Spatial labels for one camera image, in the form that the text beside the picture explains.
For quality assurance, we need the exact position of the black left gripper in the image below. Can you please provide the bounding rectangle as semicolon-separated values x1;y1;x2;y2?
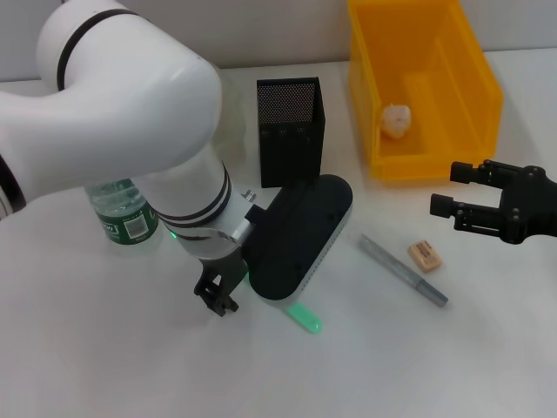
193;248;250;318

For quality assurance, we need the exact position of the clear water bottle green label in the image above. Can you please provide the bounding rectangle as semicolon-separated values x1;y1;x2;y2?
84;177;160;247

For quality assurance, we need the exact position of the yellow plastic bin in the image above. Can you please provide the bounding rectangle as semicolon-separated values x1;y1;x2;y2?
346;0;505;183

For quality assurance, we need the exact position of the green glass fruit plate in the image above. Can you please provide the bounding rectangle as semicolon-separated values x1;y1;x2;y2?
212;67;247;152

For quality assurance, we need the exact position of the black mesh pen holder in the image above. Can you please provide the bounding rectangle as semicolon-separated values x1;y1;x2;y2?
255;77;326;189

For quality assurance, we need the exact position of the grey pen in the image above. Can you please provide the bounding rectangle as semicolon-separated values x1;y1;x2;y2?
357;233;449;309

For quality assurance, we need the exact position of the white paper ball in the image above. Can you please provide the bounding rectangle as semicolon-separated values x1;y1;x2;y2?
381;103;413;139

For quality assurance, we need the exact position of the beige eraser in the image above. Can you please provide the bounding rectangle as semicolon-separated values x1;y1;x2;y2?
407;240;444;274

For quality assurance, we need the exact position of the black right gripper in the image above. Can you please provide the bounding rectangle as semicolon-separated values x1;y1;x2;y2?
429;158;557;246

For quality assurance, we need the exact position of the green toothbrush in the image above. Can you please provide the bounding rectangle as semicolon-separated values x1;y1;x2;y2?
283;303;324;335

